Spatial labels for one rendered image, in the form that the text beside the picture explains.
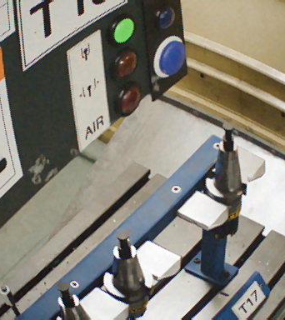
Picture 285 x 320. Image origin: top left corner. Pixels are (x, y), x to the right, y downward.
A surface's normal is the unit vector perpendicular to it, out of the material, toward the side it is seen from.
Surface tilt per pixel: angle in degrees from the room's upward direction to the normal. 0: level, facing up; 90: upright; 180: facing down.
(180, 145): 24
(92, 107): 90
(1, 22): 90
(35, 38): 90
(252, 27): 90
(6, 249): 0
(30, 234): 0
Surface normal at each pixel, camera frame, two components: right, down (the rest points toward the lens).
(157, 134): -0.32, -0.42
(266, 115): -0.62, 0.58
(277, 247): -0.07, -0.72
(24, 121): 0.78, 0.39
